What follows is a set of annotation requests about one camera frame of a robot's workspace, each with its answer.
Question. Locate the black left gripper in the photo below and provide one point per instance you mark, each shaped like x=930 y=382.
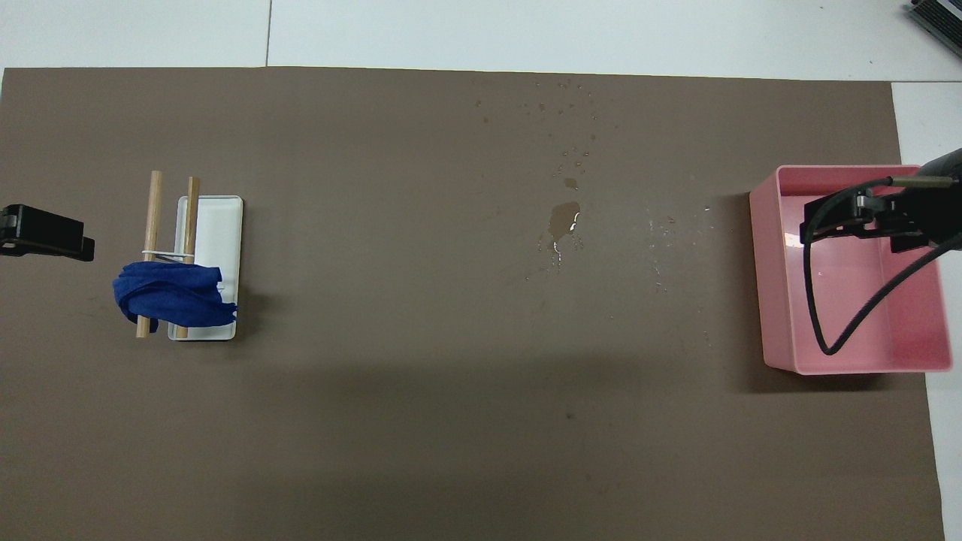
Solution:
x=7 y=227

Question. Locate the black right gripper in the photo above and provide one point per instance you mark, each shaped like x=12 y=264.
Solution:
x=932 y=214

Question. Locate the blue towel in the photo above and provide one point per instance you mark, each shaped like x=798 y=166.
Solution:
x=173 y=297

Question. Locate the water puddle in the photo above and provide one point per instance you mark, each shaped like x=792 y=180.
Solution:
x=564 y=218

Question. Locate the pink plastic bin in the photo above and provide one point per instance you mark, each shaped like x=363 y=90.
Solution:
x=849 y=300

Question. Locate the wooden rod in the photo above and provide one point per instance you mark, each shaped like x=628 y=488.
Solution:
x=192 y=214
x=154 y=210

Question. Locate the white rack base tray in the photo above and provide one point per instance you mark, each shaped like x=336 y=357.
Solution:
x=219 y=233

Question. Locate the grey ribbed device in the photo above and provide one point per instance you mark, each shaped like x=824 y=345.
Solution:
x=939 y=15

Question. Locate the brown table mat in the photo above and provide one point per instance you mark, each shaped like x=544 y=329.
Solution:
x=451 y=376

